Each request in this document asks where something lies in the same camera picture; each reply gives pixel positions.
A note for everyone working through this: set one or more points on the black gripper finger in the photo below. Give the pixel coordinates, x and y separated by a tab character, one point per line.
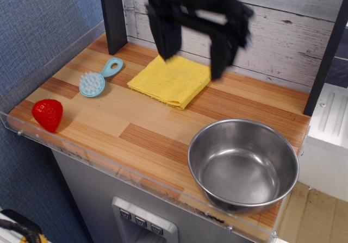
166	32
223	50

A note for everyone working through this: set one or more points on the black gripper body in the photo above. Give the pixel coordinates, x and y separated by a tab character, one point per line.
226	17

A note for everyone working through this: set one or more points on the metal pot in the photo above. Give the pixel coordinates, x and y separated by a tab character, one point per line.
242	166

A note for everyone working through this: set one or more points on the yellow folded towel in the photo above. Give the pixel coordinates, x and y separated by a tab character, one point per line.
175	81

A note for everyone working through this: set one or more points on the light blue toy brush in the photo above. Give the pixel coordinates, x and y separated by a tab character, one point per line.
92	84

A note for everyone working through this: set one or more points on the red toy strawberry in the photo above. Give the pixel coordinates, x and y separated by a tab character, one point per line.
48	113

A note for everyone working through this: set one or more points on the white toy sink unit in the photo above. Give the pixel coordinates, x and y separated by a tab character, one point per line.
323	155

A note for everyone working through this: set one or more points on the grey toy fridge cabinet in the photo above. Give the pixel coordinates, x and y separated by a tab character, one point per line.
93	191

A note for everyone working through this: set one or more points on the silver dispenser panel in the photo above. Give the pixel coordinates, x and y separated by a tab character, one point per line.
137	224

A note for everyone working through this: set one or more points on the yellow object at corner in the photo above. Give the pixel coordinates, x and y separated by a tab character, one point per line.
43	239

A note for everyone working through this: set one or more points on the dark left shelf post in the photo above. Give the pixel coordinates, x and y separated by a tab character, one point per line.
114	23

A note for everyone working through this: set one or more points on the dark shelf post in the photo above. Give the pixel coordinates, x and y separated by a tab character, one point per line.
330	51
114	23

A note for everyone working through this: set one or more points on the dark right shelf post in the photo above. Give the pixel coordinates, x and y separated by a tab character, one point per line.
330	51

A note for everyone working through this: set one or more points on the clear acrylic guard rail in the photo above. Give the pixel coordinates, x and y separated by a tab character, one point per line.
148	139

